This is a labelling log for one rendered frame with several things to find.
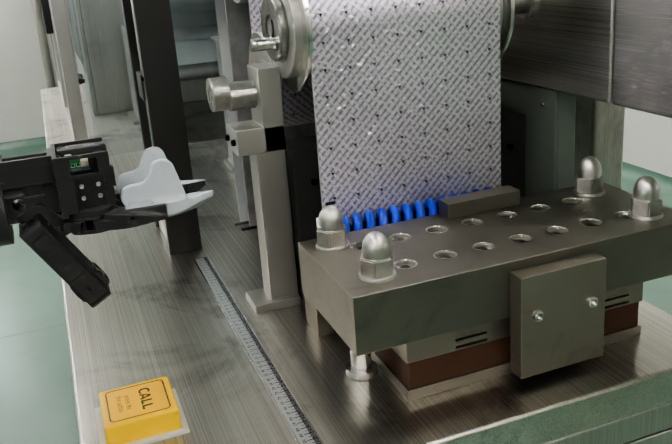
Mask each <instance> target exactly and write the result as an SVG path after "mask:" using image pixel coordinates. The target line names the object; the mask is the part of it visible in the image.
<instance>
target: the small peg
mask: <svg viewBox="0 0 672 444"><path fill-rule="evenodd" d="M249 46H250V50H251V51H252V52H257V51H263V50H265V51H266V50H270V49H271V50H275V49H276V40H275V38H274V37H269V38H263V39H262V38H258V39H251V40H250V41H249Z"/></svg>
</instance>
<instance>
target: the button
mask: <svg viewBox="0 0 672 444"><path fill-rule="evenodd" d="M99 401H100V407H101V413H102V419H103V425H104V431H105V436H106V442H107V444H126V443H130V442H133V441H137V440H141V439H144V438H148V437H152V436H155V435H159V434H163V433H167V432H170V431H174V430H178V429H181V427H182V426H181V419H180V412H179V408H178V405H177V402H176V400H175V397H174V394H173V391H172V388H171V385H170V382H169V379H168V377H166V376H165V377H160V378H156V379H152V380H148V381H144V382H140V383H136V384H132V385H128V386H124V387H120V388H116V389H112V390H108V391H104V392H101V393H99Z"/></svg>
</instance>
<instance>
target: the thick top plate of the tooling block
mask: <svg viewBox="0 0 672 444"><path fill-rule="evenodd" d="M574 188H575V186H573V187H568V188H563V189H558V190H553V191H548V192H543V193H538V194H533V195H528V196H524V197H520V204H519V205H514V206H510V207H505V208H500V209H495V210H490V211H485V212H481V213H476V214H471V215H466V216H461V217H456V218H451V219H448V218H446V217H444V216H443V215H441V214H435V215H430V216H425V217H420V218H415V219H410V220H405V221H400V222H396V223H391V224H386V225H381V226H376V227H371V228H366V229H361V230H356V231H351V232H347V239H348V240H349V241H350V246H349V247H348V248H347V249H345V250H342V251H337V252H323V251H319V250H318V249H316V243H317V239H312V240H307V241H302V242H298V250H299V261H300V271H301V282H302V292H303V293H304V294H305V296H306V297H307V298H308V299H309V300H310V301H311V303H312V304H313V305H314V306H315V307H316V309H317V310H318V311H319V312H320V313H321V314H322V316H323V317H324V318H325V319H326V320H327V322H328V323H329V324H330V325H331V326H332V328H333V329H334V330H335V331H336V332H337V333H338V335H339V336H340V337H341V338H342V339H343V341H344V342H345V343H346V344H347V345H348V346H349V348H350V349H351V350H352V351H353V352H354V354H355V355H356V356H361V355H365V354H369V353H372V352H376V351H380V350H384V349H388V348H392V347H396V346H399V345H403V344H407V343H411V342H415V341H419V340H423V339H426V338H430V337H434V336H438V335H442V334H446V333H450V332H453V331H457V330H461V329H465V328H469V327H473V326H477V325H480V324H484V323H488V322H492V321H496V320H500V319H504V318H507V317H510V272H511V271H515V270H519V269H524V268H528V267H532V266H536V265H540V264H545V263H549V262H553V261H557V260H561V259H566V258H570V257H574V256H578V255H582V254H587V253H591V252H596V253H598V254H600V255H602V256H604V257H606V258H607V265H606V291H605V292H608V291H612V290H615V289H619V288H623V287H627V286H631V285H635V284H639V283H642V282H646V281H650V280H654V279H658V278H662V277H666V276H669V275H672V208H670V207H667V206H665V205H662V212H663V218H662V219H659V220H655V221H641V220H636V219H633V218H630V217H629V216H628V215H627V213H628V211H629V210H630V196H631V195H633V193H630V192H628V191H625V190H622V189H620V188H617V187H614V186H612V185H609V184H606V183H604V182H603V189H604V190H605V194H604V195H602V196H599V197H582V196H578V195H575V194H574V193H573V189H574ZM372 231H379V232H381V233H383V234H384V235H385V236H386V237H387V239H388V241H389V245H390V252H392V253H393V269H395V270H396V277H395V278H394V279H393V280H391V281H389V282H385V283H367V282H363V281H361V280H360V279H359V277H358V273H359V272H360V257H361V254H362V243H363V240H364V238H365V236H366V235H367V234H368V233H370V232H372Z"/></svg>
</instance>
